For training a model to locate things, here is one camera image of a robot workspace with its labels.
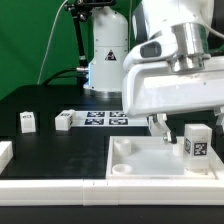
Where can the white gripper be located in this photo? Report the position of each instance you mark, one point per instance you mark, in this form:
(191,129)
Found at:
(151,88)

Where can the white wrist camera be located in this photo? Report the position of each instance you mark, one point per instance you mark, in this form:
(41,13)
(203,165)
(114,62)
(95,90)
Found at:
(158,49)

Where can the white U-shaped obstacle fence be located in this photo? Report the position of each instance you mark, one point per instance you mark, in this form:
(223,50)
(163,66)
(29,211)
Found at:
(111,192)

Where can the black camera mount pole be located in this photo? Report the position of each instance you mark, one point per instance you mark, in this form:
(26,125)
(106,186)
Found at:
(80,11)

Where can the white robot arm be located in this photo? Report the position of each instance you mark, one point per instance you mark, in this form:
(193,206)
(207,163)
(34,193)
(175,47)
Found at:
(189,20)

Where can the white square tabletop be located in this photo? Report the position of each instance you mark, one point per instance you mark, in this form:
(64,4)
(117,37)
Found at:
(144,157)

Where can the white AprilTag base sheet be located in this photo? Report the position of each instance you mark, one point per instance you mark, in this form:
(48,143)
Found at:
(106,119)

